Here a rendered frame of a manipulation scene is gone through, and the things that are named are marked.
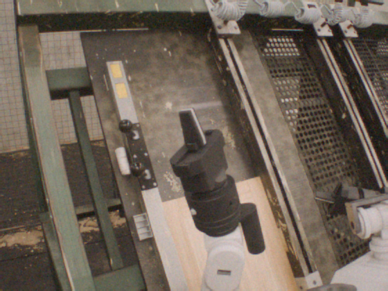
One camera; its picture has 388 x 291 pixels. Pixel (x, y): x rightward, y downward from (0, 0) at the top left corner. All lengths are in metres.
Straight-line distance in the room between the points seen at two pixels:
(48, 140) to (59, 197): 0.16
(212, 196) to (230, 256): 0.11
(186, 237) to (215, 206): 0.48
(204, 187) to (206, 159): 0.04
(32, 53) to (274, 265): 0.99
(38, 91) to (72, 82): 0.16
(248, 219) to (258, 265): 0.55
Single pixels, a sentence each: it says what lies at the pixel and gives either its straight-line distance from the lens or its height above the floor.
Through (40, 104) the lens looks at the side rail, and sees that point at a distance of 1.02.
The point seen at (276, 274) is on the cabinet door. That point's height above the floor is 1.02.
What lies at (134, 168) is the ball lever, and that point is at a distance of 0.88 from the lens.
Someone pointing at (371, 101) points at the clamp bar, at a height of 1.46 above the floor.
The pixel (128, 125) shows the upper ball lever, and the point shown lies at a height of 1.52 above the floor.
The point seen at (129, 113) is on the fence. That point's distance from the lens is 1.06.
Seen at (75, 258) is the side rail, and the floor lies 1.23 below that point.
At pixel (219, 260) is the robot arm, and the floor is 1.39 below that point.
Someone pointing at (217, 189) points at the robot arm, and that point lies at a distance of 0.57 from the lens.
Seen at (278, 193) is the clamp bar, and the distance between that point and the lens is 1.16.
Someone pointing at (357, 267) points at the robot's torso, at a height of 1.33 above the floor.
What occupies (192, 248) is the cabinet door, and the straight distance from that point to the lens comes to 1.04.
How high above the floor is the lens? 1.77
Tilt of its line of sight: 19 degrees down
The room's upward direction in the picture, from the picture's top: straight up
